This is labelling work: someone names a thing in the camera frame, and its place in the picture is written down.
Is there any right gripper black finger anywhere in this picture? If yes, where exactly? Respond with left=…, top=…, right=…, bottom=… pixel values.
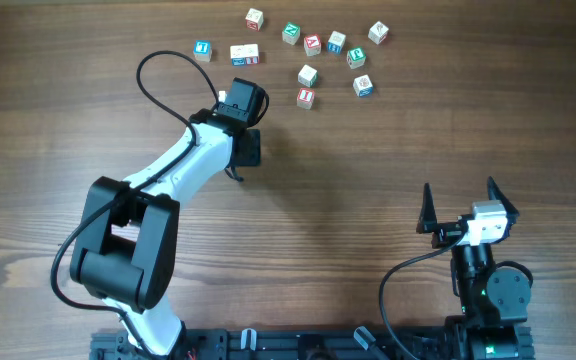
left=487, top=176, right=520, bottom=220
left=419, top=183, right=437, bottom=225

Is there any blue side paired block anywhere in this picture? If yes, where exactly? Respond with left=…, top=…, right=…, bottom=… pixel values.
left=230, top=45, right=246, bottom=66

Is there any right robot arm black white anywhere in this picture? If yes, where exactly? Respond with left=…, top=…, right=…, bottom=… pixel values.
left=416, top=178, right=535, bottom=359

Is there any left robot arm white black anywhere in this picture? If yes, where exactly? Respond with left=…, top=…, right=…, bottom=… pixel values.
left=66, top=103, right=262, bottom=359

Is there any red letter I block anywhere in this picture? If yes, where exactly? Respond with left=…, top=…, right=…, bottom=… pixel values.
left=296, top=88, right=315, bottom=109

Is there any green side plain block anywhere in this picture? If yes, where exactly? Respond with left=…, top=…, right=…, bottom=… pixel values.
left=298, top=64, right=318, bottom=88

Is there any red side paired block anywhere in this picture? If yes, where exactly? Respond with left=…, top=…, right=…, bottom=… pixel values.
left=243, top=44, right=259, bottom=65

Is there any blue letter T block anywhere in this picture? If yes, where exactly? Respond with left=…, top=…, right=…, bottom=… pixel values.
left=193, top=40, right=212, bottom=62

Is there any green letter Z block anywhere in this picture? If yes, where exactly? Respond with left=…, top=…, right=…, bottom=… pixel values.
left=282, top=22, right=301, bottom=45

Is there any red trimmed far block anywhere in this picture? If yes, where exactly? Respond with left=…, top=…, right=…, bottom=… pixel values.
left=245, top=8, right=264, bottom=31

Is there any blue picture wooden block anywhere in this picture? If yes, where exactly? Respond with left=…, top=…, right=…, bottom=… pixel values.
left=353, top=75, right=374, bottom=97

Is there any blue side wooden block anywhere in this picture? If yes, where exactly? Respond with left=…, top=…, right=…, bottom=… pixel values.
left=327, top=31, right=346, bottom=54

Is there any green letter J block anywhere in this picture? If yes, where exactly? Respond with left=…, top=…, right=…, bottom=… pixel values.
left=346, top=47, right=366, bottom=69

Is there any red picture wooden block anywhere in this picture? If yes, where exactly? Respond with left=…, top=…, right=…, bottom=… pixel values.
left=368, top=21, right=389, bottom=45

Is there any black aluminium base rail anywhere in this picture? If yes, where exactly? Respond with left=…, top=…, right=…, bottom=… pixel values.
left=89, top=325, right=536, bottom=360

